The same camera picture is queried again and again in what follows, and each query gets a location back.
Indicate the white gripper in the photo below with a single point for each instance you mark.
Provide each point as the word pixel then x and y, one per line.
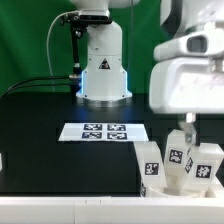
pixel 188 77

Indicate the white L-shaped fence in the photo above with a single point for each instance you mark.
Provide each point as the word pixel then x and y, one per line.
pixel 115 210

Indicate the white round stool seat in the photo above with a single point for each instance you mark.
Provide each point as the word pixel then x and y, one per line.
pixel 170 187

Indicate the black camera stand pole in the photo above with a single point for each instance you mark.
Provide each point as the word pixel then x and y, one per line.
pixel 75 86

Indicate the black camera on stand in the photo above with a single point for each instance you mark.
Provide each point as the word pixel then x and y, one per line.
pixel 86 17

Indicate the white marker sheet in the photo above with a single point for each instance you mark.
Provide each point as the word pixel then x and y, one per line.
pixel 115 132

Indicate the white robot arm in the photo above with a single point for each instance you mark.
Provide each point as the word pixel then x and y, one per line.
pixel 104 80

